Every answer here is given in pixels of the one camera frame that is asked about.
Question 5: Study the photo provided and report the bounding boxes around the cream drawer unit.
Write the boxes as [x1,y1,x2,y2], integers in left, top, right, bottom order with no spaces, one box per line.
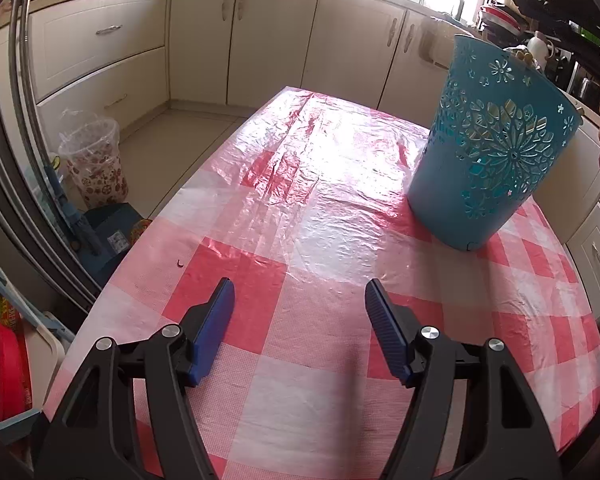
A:
[564,209,600,312]

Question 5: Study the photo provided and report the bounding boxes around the red floral cloth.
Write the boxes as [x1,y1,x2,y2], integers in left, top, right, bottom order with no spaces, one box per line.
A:
[0,319,32,422]

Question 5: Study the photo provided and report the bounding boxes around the pink checked plastic tablecloth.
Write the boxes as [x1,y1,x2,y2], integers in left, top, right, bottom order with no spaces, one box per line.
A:
[50,86,600,480]

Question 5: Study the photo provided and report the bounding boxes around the grey sliding door frame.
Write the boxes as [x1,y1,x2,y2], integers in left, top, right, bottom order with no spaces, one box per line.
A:
[0,0,106,311]

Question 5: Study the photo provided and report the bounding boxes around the cream base cabinets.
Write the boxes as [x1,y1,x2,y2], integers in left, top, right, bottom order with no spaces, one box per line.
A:
[0,0,600,241]

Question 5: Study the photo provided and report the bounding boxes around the flower print trash bin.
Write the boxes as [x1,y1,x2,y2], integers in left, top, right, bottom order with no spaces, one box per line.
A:
[56,116,131,212]

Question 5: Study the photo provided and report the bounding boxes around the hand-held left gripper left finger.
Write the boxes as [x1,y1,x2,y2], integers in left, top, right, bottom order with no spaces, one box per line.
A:
[30,277,236,480]

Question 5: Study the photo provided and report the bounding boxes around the white thermos flask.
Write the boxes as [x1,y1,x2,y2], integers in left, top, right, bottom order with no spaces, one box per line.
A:
[526,31,557,69]

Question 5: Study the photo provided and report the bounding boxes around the stack of dishes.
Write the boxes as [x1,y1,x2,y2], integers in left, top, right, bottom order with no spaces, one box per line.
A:
[476,0,524,37]

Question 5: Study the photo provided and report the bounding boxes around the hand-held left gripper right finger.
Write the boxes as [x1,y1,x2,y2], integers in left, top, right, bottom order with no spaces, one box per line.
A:
[364,278,563,480]

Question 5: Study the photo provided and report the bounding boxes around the blue dustpan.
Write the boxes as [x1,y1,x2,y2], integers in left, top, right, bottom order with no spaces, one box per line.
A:
[44,159,154,287]

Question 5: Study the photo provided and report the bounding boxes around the beige hanging bag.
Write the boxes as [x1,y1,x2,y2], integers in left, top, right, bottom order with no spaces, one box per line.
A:
[419,16,457,69]

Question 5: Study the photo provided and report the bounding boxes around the floral slipper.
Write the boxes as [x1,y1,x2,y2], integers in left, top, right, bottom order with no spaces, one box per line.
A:
[126,216,154,242]

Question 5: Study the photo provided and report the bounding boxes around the bundle of wooden chopsticks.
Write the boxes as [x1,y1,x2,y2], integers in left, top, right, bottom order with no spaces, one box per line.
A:
[507,46,538,66]

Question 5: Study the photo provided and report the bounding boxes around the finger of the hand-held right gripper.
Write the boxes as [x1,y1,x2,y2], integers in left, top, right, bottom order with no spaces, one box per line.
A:
[512,0,600,62]

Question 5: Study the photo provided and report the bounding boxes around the blue perforated plastic basket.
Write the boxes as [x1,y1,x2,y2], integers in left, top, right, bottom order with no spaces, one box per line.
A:
[406,33,584,252]

